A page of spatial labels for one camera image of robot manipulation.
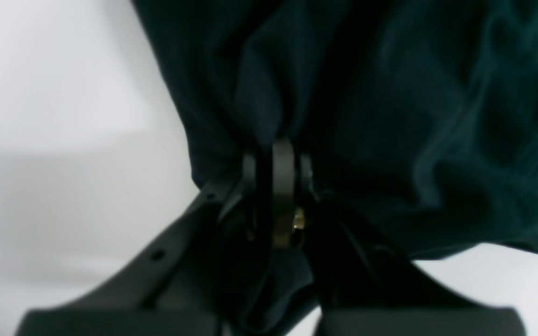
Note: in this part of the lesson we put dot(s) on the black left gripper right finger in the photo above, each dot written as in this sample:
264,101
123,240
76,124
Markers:
365,285

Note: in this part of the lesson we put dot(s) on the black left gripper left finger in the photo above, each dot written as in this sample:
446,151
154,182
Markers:
176,286

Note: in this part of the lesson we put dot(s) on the black T-shirt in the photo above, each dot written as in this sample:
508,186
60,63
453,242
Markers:
420,115

